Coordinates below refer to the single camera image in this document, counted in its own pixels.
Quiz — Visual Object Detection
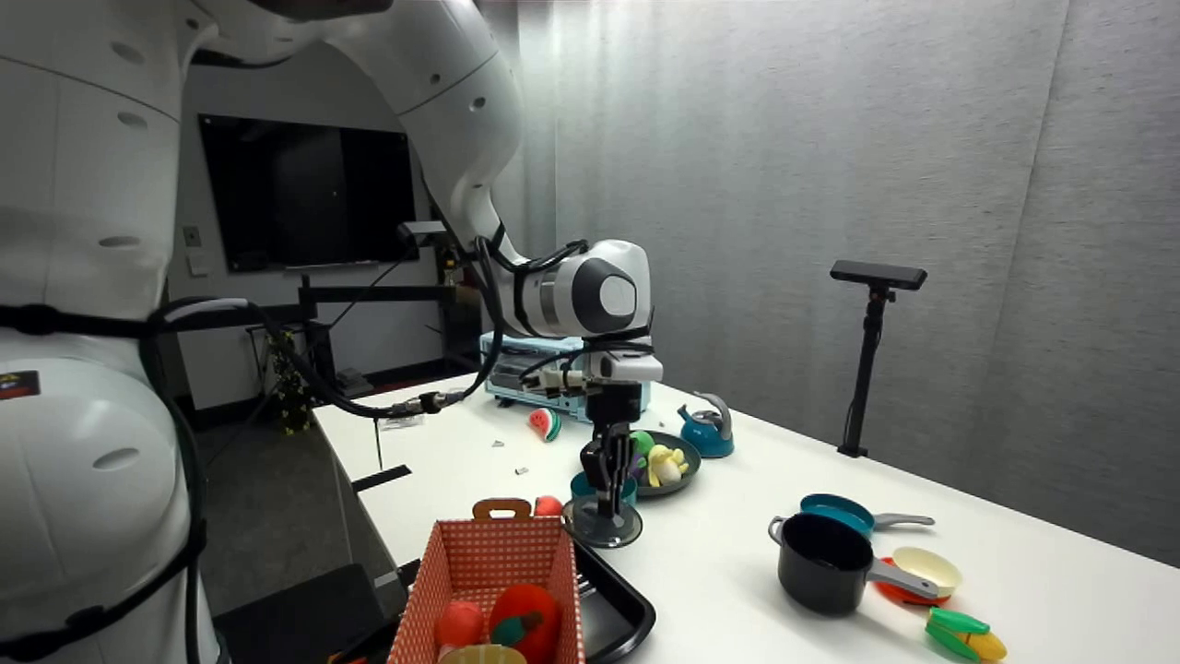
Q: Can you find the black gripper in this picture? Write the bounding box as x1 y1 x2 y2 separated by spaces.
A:
577 385 646 510

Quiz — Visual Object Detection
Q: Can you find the yellow plush banana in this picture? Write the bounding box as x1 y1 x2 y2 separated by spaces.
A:
646 441 692 489

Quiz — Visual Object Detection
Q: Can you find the dark grey round plate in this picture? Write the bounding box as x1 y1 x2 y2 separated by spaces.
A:
630 428 704 500

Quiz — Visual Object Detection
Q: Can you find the blue toy kettle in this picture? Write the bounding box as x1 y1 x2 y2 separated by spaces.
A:
673 387 736 461

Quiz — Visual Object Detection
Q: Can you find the light blue toy appliance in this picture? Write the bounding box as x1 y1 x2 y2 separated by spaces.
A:
475 328 597 415

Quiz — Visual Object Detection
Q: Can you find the red checkered basket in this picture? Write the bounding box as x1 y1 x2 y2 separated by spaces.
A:
384 493 585 664

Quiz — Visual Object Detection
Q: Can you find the large red plush ball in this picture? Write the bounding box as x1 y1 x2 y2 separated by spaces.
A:
488 583 567 660

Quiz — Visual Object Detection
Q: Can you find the small orange-red plush fruit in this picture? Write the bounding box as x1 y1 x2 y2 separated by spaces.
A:
436 596 488 654

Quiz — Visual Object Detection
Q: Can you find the yellow plush slice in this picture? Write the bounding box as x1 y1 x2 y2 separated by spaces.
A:
438 642 529 664

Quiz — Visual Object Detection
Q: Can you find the black tape piece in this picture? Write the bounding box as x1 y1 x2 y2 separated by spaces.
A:
349 461 415 493

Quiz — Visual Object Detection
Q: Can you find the blue frying pan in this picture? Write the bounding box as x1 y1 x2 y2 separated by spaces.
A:
795 489 936 542

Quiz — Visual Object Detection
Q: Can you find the cream small bowl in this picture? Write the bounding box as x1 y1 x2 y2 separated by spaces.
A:
883 547 966 601

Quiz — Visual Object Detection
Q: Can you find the green yellow toy corn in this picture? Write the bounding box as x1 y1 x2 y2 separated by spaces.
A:
921 605 1009 664

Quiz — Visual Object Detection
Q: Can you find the blue pot with grey handles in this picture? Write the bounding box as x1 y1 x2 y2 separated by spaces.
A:
567 465 640 510

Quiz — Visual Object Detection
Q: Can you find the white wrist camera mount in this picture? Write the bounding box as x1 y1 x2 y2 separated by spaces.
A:
570 345 668 387

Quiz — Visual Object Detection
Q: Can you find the black saucepan with grey handle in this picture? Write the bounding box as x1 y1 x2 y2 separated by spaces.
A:
767 510 952 618

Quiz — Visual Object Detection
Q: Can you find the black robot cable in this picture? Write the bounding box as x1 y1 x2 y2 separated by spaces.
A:
141 232 593 420

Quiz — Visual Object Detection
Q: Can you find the black camera tripod stand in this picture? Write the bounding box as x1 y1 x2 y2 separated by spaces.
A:
835 283 894 461

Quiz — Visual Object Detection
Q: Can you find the black camera bar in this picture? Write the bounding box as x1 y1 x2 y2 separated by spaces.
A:
831 259 930 294

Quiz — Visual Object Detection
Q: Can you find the black wall monitor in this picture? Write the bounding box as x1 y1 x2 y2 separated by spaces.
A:
195 111 419 277

